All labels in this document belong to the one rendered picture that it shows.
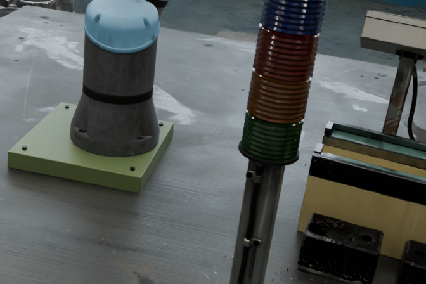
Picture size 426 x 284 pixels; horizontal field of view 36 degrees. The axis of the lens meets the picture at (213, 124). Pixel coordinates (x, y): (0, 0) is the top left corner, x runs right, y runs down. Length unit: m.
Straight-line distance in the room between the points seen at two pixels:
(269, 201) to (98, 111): 0.44
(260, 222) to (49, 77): 0.83
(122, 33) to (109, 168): 0.21
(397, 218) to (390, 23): 0.35
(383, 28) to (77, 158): 0.55
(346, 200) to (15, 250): 0.46
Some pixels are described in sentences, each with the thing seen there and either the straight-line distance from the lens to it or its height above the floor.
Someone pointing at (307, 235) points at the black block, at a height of 0.86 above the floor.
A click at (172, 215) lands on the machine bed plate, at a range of 0.98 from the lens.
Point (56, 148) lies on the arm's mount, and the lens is 1.09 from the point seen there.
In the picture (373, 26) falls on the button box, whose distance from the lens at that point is 1.14.
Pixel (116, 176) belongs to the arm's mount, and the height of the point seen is 0.82.
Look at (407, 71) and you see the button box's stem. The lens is 1.16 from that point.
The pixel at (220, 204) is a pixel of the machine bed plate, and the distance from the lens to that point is 1.02.
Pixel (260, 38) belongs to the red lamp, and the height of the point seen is 1.15.
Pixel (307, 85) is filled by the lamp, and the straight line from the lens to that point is 0.64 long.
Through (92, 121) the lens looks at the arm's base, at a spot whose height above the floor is 0.88.
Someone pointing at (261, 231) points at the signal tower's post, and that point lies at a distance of 0.72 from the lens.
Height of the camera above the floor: 1.33
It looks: 24 degrees down
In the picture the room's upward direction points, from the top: 7 degrees clockwise
